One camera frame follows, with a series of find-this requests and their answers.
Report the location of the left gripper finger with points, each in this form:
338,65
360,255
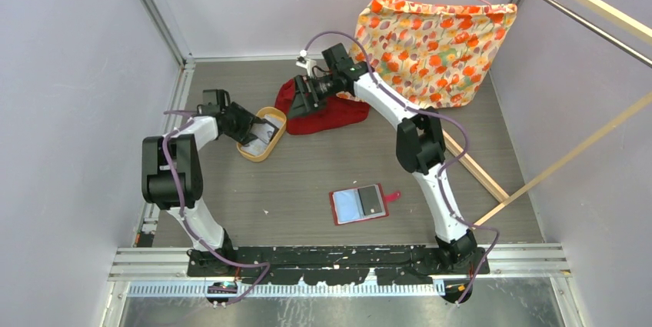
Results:
254,138
236,122

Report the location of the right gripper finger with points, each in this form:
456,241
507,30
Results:
300,104
315,86

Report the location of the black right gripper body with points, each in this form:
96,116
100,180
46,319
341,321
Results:
326,85

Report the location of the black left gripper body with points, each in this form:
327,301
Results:
225,111

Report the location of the yellow oval tray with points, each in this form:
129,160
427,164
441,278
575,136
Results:
262,149

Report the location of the red leather card holder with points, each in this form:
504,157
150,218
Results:
346,207

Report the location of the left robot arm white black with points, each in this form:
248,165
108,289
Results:
171,175

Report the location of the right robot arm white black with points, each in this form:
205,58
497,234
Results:
420,145

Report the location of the white card in tray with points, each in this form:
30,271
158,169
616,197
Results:
257,147

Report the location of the red crumpled cloth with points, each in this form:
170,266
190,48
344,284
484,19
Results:
338,112

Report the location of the floral orange pillowcase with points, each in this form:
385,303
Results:
434,55

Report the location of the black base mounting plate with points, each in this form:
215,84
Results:
332,265

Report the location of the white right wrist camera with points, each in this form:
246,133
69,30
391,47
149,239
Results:
305,62

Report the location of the metal rail rod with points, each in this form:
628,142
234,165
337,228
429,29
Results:
613,15

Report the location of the wooden rack frame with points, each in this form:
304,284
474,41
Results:
558,83

